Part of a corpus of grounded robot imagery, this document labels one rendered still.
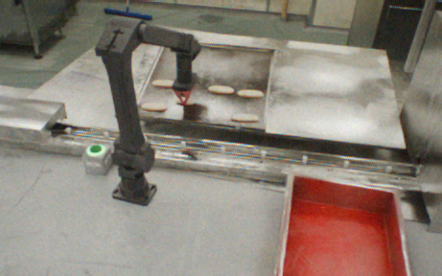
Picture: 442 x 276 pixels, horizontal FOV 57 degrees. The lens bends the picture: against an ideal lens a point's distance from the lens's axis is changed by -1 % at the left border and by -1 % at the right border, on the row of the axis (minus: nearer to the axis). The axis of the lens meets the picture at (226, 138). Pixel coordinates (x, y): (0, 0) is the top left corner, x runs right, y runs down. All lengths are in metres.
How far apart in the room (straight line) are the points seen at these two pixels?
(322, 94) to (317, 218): 0.57
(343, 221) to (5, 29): 3.52
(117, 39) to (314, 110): 0.84
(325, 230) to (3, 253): 0.89
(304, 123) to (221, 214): 0.49
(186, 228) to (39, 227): 0.42
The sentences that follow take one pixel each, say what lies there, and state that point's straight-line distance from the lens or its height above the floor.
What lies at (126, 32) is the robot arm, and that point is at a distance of 1.04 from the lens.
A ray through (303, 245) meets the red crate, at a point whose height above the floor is 0.82.
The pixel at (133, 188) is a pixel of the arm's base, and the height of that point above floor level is 0.87.
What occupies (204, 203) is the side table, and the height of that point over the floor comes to 0.82.
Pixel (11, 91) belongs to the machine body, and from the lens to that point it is 1.99.
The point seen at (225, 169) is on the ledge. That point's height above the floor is 0.85.
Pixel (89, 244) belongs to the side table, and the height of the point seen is 0.82.
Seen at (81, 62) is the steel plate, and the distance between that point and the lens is 2.13.
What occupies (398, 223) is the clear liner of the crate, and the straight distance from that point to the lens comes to 1.21.
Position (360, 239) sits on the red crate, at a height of 0.82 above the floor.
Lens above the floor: 1.74
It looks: 37 degrees down
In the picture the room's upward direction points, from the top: 3 degrees clockwise
